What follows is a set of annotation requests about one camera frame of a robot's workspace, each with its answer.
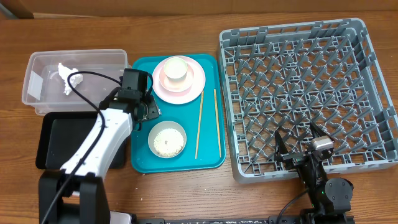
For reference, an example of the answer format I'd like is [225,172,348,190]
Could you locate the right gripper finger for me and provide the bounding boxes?
[310,121,330,139]
[275,130,289,156]

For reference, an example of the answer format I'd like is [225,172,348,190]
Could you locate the white bowl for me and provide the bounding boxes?
[148,121,187,159]

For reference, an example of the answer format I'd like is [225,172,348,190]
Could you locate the rice grains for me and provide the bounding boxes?
[154,128,184,157]

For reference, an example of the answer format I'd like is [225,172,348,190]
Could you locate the wooden chopstick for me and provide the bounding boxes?
[195,91,204,159]
[213,89,222,158]

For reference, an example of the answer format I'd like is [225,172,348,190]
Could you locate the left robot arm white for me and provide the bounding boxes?
[39,68,160,224]

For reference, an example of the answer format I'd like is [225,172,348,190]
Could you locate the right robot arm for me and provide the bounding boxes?
[274,122,354,223]

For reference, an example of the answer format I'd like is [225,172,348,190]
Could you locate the grey dishwasher rack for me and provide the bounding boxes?
[218,18,397,184]

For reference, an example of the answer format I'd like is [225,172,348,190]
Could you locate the pale green cup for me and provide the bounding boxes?
[164,57,188,80]

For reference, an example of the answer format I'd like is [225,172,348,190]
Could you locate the large pink plate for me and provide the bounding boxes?
[152,55,206,105]

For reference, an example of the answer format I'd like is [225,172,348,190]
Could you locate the teal serving tray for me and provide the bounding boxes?
[131,54,226,174]

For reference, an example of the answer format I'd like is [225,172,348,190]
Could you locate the crumpled white tissue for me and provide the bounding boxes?
[58,63,83,96]

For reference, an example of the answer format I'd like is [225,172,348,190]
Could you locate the black tray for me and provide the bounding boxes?
[35,111,127,170]

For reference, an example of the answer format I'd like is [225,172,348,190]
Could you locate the clear plastic bin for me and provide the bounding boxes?
[22,49,129,115]

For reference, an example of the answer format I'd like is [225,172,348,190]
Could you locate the white label sticker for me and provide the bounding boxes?
[27,71,43,100]

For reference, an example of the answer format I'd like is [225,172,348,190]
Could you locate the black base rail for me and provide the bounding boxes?
[132,216,355,224]

